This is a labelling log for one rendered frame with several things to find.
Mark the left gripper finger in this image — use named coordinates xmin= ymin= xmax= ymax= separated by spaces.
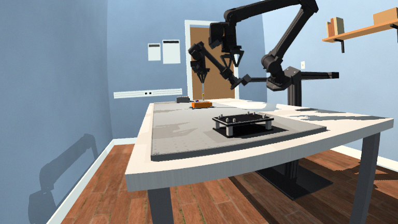
xmin=229 ymin=50 xmax=244 ymax=67
xmin=220 ymin=55 xmax=232 ymax=69

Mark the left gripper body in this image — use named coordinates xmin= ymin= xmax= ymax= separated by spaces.
xmin=221 ymin=35 xmax=241 ymax=53

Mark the orange tube rack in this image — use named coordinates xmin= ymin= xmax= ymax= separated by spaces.
xmin=192 ymin=102 xmax=212 ymax=108

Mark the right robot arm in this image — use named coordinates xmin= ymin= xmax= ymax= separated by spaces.
xmin=188 ymin=41 xmax=240 ymax=86

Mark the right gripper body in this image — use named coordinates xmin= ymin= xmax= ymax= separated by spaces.
xmin=193 ymin=68 xmax=210 ymax=73

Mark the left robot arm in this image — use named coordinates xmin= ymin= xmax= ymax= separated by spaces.
xmin=208 ymin=0 xmax=319 ymax=87

